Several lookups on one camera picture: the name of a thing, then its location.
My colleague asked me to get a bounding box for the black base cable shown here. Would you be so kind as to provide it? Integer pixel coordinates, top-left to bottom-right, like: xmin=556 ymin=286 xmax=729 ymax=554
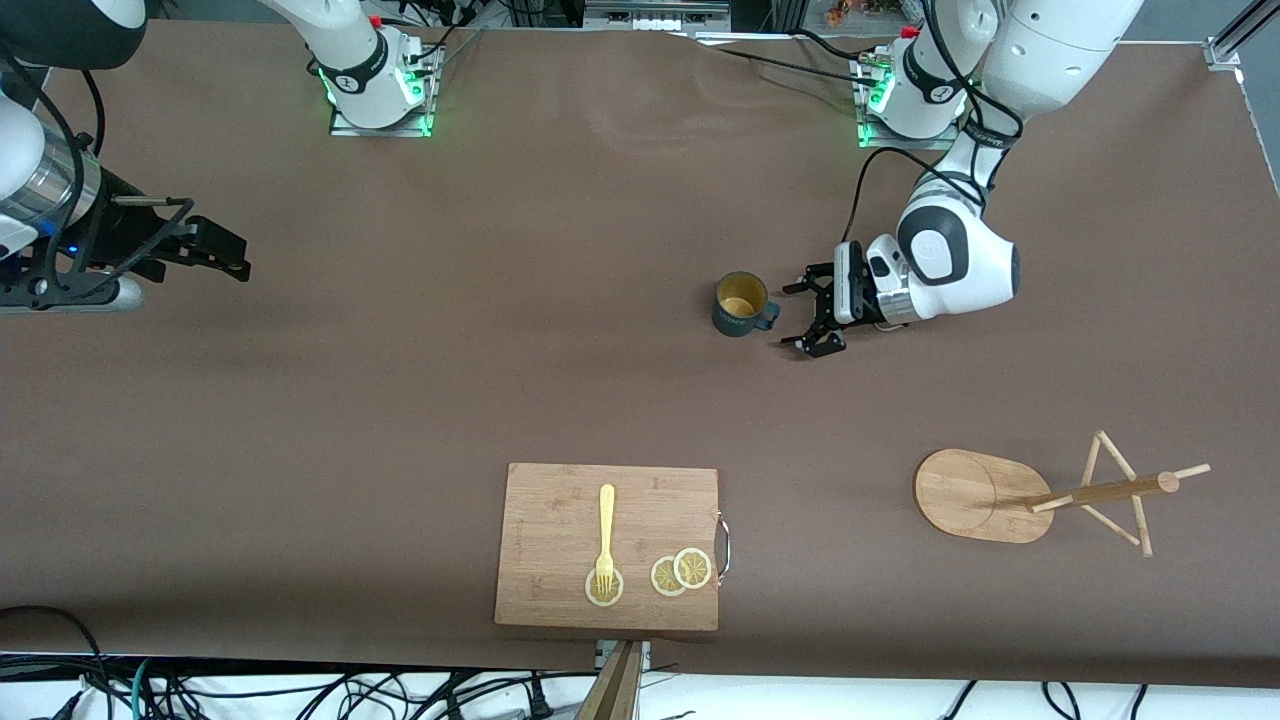
xmin=690 ymin=28 xmax=886 ymax=86

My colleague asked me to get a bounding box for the wooden cup rack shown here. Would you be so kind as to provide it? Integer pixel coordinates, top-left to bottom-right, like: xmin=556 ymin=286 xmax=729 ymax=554
xmin=914 ymin=431 xmax=1212 ymax=558

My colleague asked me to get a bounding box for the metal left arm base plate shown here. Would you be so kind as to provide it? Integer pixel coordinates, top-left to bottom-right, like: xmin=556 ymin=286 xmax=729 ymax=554
xmin=857 ymin=55 xmax=963 ymax=151

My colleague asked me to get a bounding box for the aluminium frame corner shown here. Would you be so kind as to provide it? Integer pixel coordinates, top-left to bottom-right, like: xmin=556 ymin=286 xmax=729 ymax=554
xmin=1203 ymin=0 xmax=1280 ymax=71

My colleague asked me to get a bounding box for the grey base cable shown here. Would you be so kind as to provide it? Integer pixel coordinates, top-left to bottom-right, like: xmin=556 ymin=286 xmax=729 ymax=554
xmin=430 ymin=25 xmax=488 ymax=76

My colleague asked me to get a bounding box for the black plug cable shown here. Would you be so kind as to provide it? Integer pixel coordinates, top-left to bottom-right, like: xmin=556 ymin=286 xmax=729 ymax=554
xmin=150 ymin=668 xmax=561 ymax=720

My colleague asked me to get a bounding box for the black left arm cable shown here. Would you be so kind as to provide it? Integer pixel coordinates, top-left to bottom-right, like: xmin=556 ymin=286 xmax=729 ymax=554
xmin=850 ymin=0 xmax=1026 ymax=246

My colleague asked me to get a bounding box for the yellow plastic fork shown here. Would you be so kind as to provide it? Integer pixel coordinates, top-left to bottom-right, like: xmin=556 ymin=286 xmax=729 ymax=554
xmin=595 ymin=484 xmax=617 ymax=597

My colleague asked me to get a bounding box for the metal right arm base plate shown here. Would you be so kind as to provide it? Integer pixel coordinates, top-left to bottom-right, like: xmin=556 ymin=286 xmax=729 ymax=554
xmin=329 ymin=40 xmax=442 ymax=138

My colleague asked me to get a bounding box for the bamboo cutting board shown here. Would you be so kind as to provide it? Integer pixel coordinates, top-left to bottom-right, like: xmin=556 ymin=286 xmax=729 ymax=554
xmin=494 ymin=462 xmax=720 ymax=632

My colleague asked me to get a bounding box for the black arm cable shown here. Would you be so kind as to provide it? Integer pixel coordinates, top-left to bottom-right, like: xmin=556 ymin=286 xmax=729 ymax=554
xmin=0 ymin=50 xmax=196 ymax=301
xmin=850 ymin=0 xmax=1026 ymax=246

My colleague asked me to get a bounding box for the wooden post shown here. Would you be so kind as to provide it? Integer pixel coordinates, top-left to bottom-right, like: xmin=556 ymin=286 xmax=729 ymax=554
xmin=575 ymin=640 xmax=643 ymax=720

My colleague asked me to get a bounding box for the orange background item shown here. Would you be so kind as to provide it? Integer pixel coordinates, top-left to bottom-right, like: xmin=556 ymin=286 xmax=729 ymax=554
xmin=825 ymin=0 xmax=901 ymax=28

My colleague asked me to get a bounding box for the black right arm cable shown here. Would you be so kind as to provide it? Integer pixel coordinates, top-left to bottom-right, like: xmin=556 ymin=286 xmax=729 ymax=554
xmin=0 ymin=50 xmax=196 ymax=301

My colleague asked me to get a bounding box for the black looped cable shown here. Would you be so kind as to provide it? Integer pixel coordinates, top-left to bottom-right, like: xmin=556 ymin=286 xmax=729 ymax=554
xmin=0 ymin=605 xmax=106 ymax=720

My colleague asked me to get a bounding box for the grey power strip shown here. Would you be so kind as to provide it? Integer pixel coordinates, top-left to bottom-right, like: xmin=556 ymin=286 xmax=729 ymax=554
xmin=583 ymin=0 xmax=732 ymax=33

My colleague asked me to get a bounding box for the teal mug with gold inside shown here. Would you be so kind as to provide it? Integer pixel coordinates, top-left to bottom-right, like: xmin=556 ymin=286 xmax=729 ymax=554
xmin=712 ymin=271 xmax=781 ymax=338

